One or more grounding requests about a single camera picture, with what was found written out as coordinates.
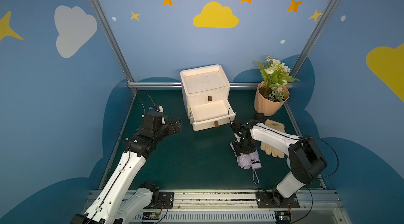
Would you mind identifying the lilac umbrella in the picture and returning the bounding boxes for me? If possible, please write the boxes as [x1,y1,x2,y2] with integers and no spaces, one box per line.
[249,150,262,185]
[230,142,252,170]

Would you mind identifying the white three-drawer cabinet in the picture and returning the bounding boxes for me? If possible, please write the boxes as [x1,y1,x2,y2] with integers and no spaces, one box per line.
[180,65,236,131]

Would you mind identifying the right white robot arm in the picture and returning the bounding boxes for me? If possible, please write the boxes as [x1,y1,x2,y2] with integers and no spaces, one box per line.
[230,119,328,208]

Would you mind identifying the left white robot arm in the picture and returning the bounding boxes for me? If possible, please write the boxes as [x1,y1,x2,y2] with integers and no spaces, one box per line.
[71,110,182,224]

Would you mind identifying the beige work gloves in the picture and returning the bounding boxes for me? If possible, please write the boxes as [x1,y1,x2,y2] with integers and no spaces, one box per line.
[260,119,286,159]

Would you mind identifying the flower plant in pot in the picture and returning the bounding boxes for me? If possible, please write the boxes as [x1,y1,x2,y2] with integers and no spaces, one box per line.
[254,56,297,116]

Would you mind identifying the right circuit board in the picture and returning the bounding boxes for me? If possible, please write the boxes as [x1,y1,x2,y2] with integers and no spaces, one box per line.
[275,211,291,224]

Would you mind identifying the circuit board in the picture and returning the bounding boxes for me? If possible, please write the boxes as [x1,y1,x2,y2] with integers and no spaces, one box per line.
[275,211,291,224]
[141,212,161,222]

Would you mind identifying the left circuit board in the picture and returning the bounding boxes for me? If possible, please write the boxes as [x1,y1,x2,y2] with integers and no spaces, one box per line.
[141,212,161,222]

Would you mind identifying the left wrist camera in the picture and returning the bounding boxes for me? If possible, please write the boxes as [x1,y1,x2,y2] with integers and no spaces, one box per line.
[149,105,164,113]

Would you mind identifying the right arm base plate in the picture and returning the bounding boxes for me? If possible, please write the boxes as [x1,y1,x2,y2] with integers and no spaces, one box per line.
[255,190,300,209]

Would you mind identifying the aluminium back rail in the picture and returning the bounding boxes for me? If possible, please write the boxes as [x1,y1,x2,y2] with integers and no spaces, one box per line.
[127,81,294,89]

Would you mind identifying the aluminium rail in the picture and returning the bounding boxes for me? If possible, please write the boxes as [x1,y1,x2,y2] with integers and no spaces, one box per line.
[77,189,352,224]
[127,81,294,89]

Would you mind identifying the aluminium front rail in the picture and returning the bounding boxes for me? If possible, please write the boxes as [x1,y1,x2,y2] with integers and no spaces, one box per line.
[77,189,352,224]

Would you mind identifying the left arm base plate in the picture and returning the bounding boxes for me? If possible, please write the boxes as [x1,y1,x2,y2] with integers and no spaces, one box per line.
[145,191,175,209]

